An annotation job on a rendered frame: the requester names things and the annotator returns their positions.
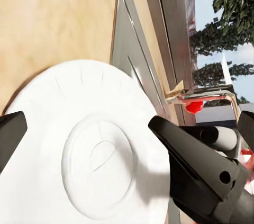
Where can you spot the saucer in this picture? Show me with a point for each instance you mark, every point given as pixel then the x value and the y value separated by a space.
pixel 88 156

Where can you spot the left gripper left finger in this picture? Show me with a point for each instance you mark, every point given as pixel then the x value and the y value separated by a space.
pixel 13 127

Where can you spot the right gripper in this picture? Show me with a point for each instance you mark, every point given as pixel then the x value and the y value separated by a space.
pixel 207 186

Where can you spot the drop in sink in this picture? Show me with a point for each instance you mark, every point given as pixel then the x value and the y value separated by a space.
pixel 130 54

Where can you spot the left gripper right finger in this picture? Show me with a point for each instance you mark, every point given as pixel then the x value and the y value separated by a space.
pixel 246 128

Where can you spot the fixed window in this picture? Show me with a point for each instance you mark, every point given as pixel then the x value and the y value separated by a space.
pixel 208 43

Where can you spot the countertop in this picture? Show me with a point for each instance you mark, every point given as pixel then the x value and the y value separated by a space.
pixel 38 34

